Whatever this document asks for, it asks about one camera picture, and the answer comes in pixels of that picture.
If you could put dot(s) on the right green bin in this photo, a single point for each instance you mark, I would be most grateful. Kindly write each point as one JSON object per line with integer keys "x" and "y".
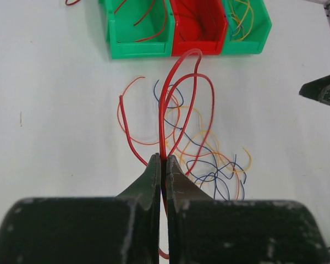
{"x": 249, "y": 26}

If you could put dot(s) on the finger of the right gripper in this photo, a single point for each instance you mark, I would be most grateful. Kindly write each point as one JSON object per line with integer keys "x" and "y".
{"x": 317, "y": 90}

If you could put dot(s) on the red bin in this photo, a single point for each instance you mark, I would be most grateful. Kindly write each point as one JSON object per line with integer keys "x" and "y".
{"x": 200, "y": 24}

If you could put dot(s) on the green bin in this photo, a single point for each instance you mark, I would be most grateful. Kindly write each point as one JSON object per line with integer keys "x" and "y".
{"x": 249, "y": 26}
{"x": 139, "y": 29}

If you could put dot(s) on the left green bin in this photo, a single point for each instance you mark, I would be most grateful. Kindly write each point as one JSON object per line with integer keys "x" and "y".
{"x": 139, "y": 29}

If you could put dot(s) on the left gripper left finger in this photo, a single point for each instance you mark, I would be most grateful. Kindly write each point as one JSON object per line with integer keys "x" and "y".
{"x": 120, "y": 229}

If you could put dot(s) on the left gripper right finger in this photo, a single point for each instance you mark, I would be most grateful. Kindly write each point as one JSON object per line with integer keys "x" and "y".
{"x": 204, "y": 230}

